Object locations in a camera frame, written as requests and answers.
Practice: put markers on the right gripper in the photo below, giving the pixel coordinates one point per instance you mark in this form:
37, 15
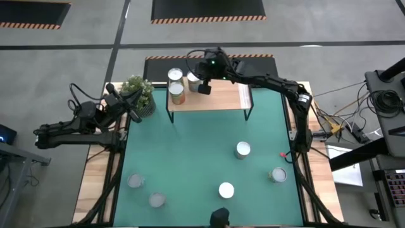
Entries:
213, 66

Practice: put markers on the wooden shelf black legs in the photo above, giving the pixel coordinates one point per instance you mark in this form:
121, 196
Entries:
218, 98

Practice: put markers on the dark screen blue glow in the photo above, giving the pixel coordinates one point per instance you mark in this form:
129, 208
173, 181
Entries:
8, 134

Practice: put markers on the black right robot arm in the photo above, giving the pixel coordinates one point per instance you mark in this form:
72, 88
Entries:
272, 80

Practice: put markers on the black diagonal bar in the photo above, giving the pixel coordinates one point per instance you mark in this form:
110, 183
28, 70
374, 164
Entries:
357, 155

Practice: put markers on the silver-topped tin can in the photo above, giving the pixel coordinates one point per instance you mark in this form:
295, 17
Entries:
135, 180
175, 74

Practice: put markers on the green table mat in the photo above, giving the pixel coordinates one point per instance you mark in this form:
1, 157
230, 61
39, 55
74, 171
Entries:
196, 152

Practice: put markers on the yellow connector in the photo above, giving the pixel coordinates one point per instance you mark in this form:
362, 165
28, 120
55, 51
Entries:
334, 128

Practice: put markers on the white board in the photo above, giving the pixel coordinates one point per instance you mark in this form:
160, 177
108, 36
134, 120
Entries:
348, 177

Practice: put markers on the potted plant striped pot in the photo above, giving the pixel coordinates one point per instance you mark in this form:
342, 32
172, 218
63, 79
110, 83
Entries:
134, 81

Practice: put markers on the black power strip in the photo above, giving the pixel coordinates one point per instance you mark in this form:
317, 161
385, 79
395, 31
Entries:
357, 133

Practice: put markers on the peaches label can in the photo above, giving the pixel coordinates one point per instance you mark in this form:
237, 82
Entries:
226, 190

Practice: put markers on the black mat orange striped edge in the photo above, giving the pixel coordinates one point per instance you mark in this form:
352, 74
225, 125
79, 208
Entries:
205, 9
31, 12
259, 68

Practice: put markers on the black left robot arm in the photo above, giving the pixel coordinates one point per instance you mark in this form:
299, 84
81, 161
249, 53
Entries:
79, 139

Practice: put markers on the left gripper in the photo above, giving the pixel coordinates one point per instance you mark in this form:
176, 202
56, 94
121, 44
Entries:
115, 104

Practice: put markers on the orange red label can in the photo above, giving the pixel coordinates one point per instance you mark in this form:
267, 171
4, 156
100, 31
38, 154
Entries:
157, 199

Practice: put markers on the orange pineapple label can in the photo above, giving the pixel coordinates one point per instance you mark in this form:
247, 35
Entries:
176, 88

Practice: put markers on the tomato label can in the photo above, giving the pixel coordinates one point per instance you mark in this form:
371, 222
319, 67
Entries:
243, 147

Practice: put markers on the backlit keyboard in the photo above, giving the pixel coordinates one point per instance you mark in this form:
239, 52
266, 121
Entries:
397, 190

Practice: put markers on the grey desk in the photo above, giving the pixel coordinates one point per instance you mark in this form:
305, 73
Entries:
12, 152

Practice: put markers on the grey equipment stand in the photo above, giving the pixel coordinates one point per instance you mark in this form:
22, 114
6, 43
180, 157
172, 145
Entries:
373, 82

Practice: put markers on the black pole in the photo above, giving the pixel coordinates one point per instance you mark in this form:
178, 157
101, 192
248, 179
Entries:
392, 69

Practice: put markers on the yellow green label can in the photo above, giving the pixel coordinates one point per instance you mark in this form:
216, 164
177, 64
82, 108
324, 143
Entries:
279, 174

